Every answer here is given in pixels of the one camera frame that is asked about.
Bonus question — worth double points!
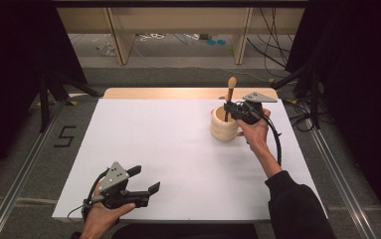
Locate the black curtain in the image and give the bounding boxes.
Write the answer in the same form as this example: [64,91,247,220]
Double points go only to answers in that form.
[0,0,88,190]
[286,0,381,230]

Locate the person's right hand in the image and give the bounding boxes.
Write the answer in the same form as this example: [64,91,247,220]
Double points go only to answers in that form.
[236,109,273,155]

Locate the black metal stand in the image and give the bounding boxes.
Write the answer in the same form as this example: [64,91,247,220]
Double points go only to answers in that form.
[38,71,101,133]
[271,63,321,130]

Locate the light wooden table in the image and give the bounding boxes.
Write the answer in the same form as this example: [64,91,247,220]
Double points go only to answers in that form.
[102,87,280,101]

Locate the black floor cable bundle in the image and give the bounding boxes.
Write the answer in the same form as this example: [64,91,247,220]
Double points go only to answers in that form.
[284,98,315,132]

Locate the white table sheet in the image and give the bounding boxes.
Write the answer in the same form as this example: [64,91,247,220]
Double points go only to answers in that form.
[52,98,326,223]

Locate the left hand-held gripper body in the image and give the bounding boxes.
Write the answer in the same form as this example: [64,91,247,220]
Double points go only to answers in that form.
[91,160,150,211]

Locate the white floor cables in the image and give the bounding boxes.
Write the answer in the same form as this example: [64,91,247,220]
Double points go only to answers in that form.
[137,32,166,43]

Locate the hanging black cables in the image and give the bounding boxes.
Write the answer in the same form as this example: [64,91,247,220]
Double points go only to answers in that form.
[246,8,293,69]

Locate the clear plastic wrap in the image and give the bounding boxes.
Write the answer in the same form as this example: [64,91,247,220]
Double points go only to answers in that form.
[93,38,116,57]

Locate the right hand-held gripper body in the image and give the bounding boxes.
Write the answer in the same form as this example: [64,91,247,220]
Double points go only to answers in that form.
[232,91,279,125]

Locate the large white-bristle makeup brush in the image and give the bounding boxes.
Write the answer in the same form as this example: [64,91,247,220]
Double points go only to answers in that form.
[223,76,238,123]

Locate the person's left hand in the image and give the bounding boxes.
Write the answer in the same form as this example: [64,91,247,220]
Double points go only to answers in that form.
[80,181,137,239]

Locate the thick black gripper cable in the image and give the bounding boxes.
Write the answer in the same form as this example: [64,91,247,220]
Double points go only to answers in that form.
[82,168,110,217]
[259,113,284,167]

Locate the aluminium floor rail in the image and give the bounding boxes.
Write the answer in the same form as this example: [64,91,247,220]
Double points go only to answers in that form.
[308,127,373,239]
[0,99,68,239]

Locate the light wooden bench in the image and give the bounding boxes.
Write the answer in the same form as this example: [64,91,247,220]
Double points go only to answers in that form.
[57,7,306,66]

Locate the cream ribbed brush holder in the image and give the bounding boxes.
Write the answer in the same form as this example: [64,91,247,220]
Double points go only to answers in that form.
[210,105,241,143]

